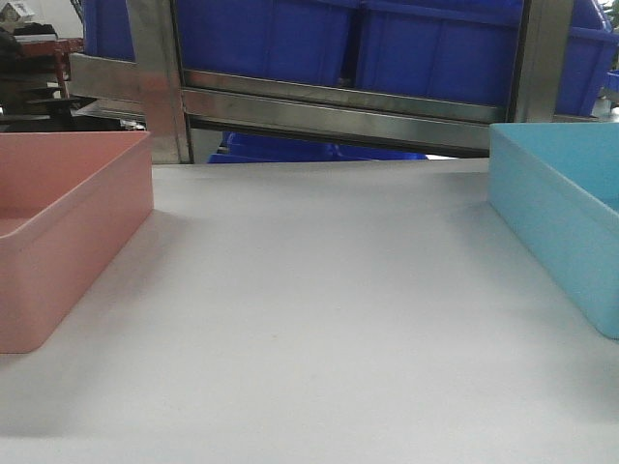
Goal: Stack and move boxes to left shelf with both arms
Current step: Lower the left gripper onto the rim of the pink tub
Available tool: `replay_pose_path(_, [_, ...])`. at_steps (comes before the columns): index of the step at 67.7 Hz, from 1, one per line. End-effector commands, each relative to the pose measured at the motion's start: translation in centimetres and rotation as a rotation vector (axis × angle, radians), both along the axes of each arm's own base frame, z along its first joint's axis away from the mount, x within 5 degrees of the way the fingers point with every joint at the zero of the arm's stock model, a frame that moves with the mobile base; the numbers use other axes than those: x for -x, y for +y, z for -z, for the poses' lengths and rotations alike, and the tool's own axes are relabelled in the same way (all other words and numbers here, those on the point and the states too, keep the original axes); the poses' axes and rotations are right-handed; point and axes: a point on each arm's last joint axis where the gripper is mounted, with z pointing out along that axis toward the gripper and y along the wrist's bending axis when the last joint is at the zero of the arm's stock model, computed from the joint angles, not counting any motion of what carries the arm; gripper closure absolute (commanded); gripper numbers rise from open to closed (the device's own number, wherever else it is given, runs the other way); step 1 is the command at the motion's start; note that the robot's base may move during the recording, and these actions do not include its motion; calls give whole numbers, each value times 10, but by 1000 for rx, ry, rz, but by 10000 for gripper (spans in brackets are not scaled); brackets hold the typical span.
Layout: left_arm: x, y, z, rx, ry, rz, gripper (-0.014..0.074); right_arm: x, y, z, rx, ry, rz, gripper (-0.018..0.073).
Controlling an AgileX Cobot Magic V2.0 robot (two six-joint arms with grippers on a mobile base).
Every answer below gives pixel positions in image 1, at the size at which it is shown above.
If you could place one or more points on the pink plastic box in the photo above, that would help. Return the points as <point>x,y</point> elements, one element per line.
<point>69,203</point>

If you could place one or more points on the light blue plastic box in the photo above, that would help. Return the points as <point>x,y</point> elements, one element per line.
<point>556,186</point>

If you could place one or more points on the blue bin lower shelf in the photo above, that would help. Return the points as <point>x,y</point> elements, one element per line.
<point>240,147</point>

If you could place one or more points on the blue storage bin upper left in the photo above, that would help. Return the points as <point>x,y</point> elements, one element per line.
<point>297,41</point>

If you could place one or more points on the blue storage bin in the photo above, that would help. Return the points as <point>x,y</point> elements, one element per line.
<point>107,30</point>
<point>459,51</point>
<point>297,41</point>
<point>589,51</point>

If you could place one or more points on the blue storage bin upper right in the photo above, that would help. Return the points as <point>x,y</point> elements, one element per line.
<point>459,51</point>

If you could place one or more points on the blue storage bin far left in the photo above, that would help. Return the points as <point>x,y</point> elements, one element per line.
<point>107,30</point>

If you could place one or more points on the red metal cart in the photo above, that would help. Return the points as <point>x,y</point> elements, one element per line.
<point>45,57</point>

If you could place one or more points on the blue storage bin far right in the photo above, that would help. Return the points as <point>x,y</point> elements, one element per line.
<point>589,51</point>

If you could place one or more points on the stainless steel shelf frame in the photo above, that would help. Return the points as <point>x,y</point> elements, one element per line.
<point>172,100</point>

